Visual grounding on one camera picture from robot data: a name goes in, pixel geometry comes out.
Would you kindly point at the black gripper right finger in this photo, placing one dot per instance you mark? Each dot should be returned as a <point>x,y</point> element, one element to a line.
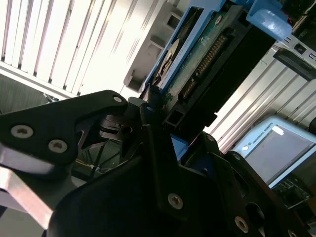
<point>234,177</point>

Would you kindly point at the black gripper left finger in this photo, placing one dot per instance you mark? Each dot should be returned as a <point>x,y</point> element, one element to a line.
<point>49,123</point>

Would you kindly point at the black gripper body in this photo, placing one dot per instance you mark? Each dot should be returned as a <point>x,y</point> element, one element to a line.
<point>111,209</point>

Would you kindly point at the hard disk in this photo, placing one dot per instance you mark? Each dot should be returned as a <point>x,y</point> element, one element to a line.
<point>209,61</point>

